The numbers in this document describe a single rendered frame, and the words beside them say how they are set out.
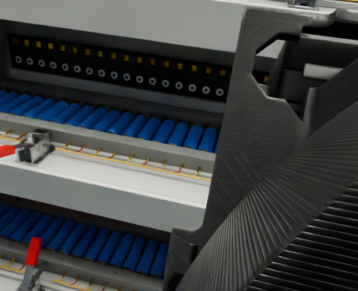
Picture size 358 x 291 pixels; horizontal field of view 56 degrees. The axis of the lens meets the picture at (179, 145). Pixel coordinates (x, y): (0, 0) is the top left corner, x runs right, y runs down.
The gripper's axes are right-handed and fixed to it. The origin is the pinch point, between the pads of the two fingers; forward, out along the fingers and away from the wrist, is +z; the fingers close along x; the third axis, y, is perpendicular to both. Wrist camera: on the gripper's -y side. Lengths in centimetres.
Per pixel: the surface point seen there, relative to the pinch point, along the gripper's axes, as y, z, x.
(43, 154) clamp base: -0.3, 16.4, 25.2
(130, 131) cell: 4.4, 21.5, 16.7
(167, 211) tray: -3.4, 15.1, 8.9
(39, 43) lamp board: 15.2, 26.7, 35.2
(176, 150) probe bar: 3.1, 18.5, 9.7
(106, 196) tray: -3.2, 14.9, 15.9
